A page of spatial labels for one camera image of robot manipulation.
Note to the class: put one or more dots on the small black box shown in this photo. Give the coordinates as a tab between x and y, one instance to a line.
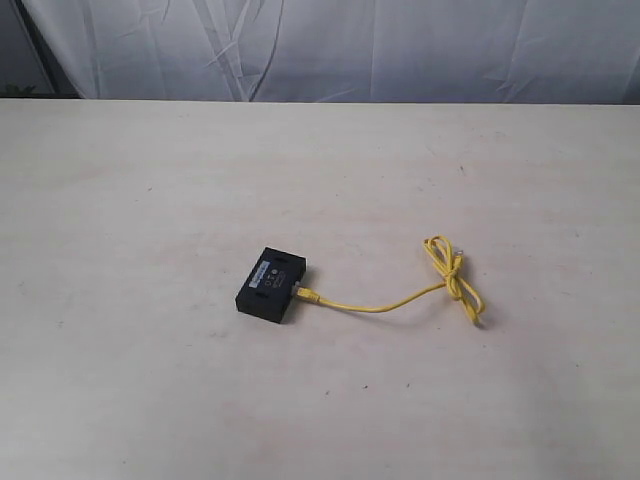
270	286

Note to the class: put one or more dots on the white backdrop cloth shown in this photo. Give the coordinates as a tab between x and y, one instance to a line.
325	51

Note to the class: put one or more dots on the green plant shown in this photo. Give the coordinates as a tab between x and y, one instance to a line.
10	90

